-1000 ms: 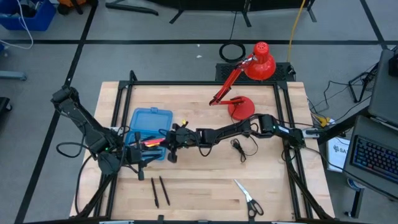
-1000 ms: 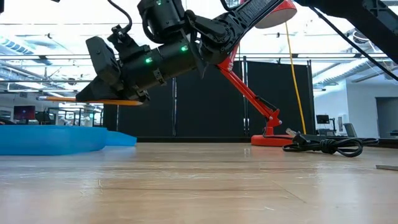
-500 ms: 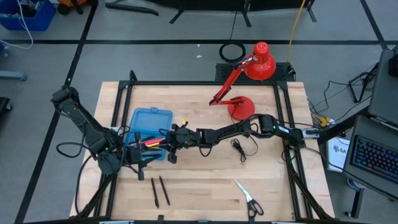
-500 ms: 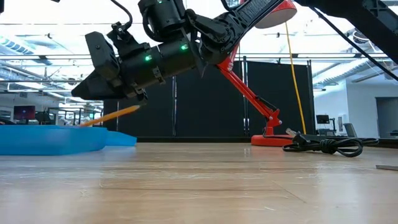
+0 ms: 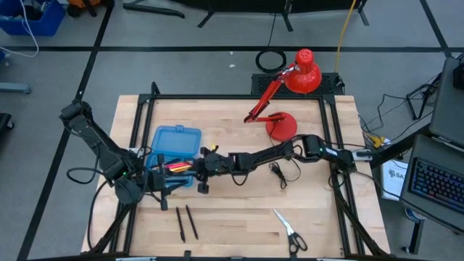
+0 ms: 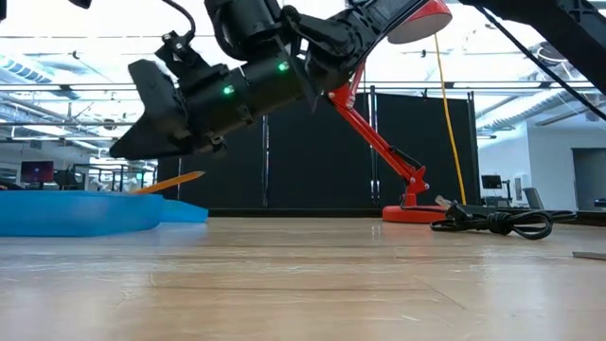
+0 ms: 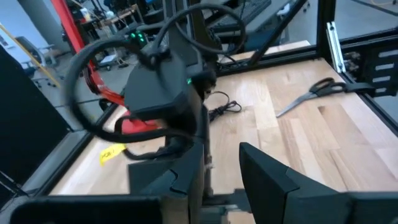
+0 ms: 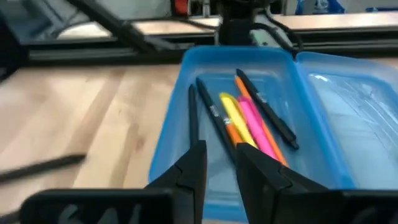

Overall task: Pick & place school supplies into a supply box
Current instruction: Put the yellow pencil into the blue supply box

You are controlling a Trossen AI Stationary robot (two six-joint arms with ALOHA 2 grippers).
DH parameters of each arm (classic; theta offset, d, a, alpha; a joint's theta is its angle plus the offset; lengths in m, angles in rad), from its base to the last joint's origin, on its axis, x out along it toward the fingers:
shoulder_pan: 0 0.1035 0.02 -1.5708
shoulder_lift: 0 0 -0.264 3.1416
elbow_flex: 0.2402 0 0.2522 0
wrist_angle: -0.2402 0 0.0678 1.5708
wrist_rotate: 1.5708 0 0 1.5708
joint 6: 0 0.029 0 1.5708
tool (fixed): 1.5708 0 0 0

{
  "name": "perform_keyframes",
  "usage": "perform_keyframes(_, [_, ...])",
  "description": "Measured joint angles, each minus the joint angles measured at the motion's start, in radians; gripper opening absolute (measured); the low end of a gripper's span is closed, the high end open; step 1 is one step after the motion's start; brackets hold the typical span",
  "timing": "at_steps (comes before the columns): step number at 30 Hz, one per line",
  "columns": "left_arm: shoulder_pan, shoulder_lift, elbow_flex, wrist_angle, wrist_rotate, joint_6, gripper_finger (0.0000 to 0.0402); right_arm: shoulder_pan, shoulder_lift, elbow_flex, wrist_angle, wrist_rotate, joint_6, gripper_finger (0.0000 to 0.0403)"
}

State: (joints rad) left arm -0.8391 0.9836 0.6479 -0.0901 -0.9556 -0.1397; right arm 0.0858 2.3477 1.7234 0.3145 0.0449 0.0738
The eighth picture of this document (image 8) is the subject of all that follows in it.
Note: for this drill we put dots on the blue storage bin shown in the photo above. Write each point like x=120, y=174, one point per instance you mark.
x=332, y=6

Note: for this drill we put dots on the orange background object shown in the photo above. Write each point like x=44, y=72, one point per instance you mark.
x=181, y=7

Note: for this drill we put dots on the blue plastic supply box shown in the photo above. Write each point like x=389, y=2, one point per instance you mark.
x=342, y=124

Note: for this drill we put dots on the yellow highlighter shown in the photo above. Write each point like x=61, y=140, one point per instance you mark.
x=236, y=118

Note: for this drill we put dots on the orange pencil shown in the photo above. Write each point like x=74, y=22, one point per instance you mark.
x=242, y=87
x=234, y=133

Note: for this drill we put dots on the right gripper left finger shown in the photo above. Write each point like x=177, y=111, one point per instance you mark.
x=189, y=186

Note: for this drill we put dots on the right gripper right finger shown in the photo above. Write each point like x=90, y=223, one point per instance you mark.
x=273, y=196

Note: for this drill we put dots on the pink highlighter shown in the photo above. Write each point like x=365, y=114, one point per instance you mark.
x=256, y=127

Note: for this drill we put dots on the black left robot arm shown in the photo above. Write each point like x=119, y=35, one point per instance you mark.
x=236, y=28

